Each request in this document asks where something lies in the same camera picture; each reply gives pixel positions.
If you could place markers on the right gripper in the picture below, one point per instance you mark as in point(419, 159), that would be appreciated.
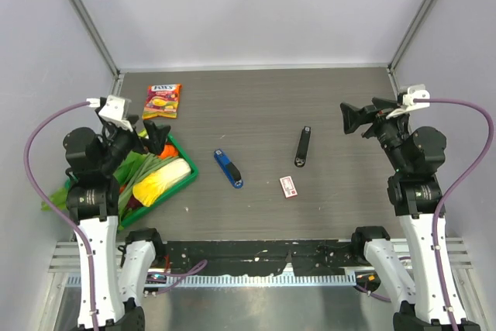
point(354, 117)

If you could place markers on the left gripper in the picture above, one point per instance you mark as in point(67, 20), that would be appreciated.
point(155, 142)

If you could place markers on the blue stapler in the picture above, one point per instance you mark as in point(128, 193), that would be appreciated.
point(229, 169)

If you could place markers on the red white staple box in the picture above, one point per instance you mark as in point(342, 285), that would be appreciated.
point(288, 187)

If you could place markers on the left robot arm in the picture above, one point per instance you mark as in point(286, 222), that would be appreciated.
point(110, 293)

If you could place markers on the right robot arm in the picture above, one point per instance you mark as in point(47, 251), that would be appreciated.
point(426, 297)

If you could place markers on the black stapler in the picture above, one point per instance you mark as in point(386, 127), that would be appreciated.
point(302, 149)

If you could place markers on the orange carrot toy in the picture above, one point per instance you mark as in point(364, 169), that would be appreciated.
point(169, 151)

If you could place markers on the green plastic tray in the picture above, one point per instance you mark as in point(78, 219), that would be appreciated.
point(182, 185)

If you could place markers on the candy snack bag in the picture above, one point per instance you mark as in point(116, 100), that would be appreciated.
point(162, 101)

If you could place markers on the napa cabbage toy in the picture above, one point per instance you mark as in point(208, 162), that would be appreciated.
point(158, 182)

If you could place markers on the green leafy vegetable toy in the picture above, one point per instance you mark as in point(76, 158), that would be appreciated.
point(59, 198)

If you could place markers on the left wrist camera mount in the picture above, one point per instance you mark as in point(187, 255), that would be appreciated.
point(115, 111)

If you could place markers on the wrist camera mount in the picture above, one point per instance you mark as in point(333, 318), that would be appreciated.
point(412, 98)
point(115, 111)

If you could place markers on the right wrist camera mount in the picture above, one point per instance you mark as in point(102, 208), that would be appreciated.
point(412, 98)

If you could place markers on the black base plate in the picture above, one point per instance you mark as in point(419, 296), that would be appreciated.
point(260, 258)

